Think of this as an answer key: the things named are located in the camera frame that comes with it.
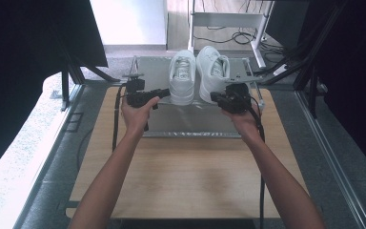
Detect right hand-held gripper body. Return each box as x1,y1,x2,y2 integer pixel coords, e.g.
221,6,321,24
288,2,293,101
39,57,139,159
218,74,263,115

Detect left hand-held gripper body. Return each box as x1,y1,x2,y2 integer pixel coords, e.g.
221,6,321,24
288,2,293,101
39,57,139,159
122,73,160,111

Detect white sneaker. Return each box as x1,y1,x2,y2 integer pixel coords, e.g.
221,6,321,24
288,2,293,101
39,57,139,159
168,49,197,106
195,45,232,104

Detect metal two-tier shoe rack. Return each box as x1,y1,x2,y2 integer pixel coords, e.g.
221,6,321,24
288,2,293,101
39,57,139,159
121,55,265,140

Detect person's left hand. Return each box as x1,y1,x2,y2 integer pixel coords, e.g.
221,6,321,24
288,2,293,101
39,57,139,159
120,95,161,138

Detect person's right hand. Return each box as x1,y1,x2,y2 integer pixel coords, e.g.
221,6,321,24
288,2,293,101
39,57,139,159
220,105,263,143

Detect white power strip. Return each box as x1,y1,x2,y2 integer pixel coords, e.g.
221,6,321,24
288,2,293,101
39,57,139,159
272,63,289,76

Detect black metal stand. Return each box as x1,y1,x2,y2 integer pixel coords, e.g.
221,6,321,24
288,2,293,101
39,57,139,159
254,0,347,119
59,47,122,113

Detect black curtain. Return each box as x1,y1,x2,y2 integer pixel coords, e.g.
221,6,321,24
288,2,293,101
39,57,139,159
298,0,366,182
0,0,109,185

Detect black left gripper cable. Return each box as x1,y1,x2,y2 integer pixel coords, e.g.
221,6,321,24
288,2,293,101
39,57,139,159
112,83,129,153

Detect black floor cables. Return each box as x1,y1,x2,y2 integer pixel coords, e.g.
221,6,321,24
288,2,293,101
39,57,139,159
193,26,287,65

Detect white metal desk frame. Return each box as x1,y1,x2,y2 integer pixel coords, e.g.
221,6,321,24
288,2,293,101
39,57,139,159
187,0,275,70

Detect aluminium floor rail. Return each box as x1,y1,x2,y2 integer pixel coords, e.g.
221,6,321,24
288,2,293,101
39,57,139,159
295,90,366,229

